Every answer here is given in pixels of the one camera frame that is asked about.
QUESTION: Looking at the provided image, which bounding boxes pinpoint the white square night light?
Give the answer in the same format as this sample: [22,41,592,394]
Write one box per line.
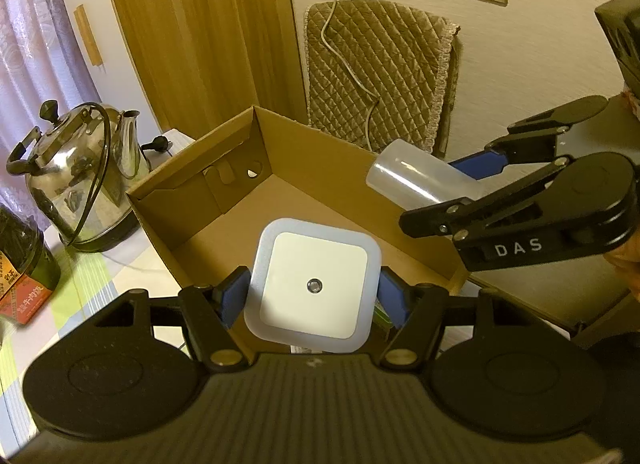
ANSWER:
[244,218,382,354]

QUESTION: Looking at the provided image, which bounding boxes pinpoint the green narrow package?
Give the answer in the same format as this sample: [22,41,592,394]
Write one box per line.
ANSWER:
[373,301,395,332]

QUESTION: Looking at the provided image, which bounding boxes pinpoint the person's right hand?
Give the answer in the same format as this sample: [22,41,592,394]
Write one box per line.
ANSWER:
[602,83,640,303]

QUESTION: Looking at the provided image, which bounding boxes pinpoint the brown cardboard box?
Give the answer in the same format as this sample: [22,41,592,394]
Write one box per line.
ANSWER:
[126,104,471,355]

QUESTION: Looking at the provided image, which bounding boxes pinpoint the checkered tablecloth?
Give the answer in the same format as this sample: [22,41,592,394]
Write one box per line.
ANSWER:
[1,226,179,456]

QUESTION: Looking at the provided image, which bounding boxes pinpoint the quilted beige chair cover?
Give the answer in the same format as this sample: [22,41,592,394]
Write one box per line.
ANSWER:
[304,0,460,158]

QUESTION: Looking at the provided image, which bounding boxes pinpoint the black instant meal bowl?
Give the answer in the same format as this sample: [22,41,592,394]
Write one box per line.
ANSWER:
[1,205,61,325]

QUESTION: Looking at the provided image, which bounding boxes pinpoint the stainless steel kettle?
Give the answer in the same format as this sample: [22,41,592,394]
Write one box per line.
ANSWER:
[6,100,170,253]

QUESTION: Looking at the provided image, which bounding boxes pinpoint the purple sheer curtain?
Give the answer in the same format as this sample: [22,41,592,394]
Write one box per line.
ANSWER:
[0,0,101,230]

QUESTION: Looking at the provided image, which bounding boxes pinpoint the white charger cable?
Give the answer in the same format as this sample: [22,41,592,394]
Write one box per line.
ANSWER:
[319,0,381,152]

